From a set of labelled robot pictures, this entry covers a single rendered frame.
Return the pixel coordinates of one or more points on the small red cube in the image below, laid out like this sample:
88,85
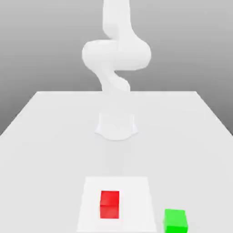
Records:
109,204

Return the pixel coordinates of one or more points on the small green cube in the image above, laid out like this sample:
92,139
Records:
175,222

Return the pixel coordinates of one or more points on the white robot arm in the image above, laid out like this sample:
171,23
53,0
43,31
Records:
116,54

